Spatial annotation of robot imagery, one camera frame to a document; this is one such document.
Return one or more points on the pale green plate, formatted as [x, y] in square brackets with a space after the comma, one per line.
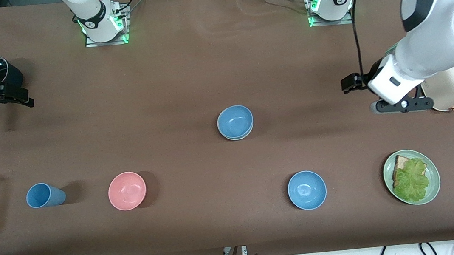
[434, 181]

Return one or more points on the pale green bowl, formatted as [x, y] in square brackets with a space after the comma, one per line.
[237, 138]

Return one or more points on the blue bowl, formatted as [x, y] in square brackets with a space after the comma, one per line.
[307, 190]
[235, 121]

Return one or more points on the brown table cover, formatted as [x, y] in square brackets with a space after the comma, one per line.
[205, 83]

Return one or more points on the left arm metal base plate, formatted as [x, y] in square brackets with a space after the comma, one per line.
[349, 17]

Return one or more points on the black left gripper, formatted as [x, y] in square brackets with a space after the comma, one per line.
[373, 73]

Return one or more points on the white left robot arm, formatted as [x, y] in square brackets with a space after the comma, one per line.
[435, 44]

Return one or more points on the blue plastic cup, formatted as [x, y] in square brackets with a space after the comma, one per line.
[44, 195]

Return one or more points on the green lettuce leaf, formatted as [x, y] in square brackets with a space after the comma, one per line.
[412, 181]

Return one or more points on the pink bowl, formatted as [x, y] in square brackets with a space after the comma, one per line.
[127, 191]

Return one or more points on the bread slice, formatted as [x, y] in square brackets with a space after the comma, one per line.
[402, 163]

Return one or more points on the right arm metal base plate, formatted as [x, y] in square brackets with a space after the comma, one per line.
[124, 32]

